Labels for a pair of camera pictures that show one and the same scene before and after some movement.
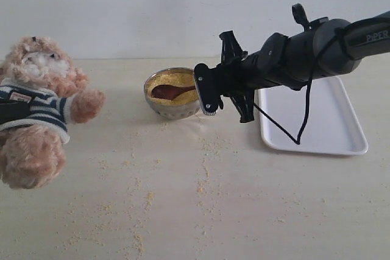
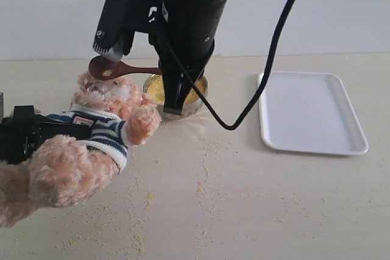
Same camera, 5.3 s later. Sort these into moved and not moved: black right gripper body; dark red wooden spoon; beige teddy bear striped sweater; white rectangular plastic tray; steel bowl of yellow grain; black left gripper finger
Moved: dark red wooden spoon; beige teddy bear striped sweater; black right gripper body; black left gripper finger
Not moved: steel bowl of yellow grain; white rectangular plastic tray
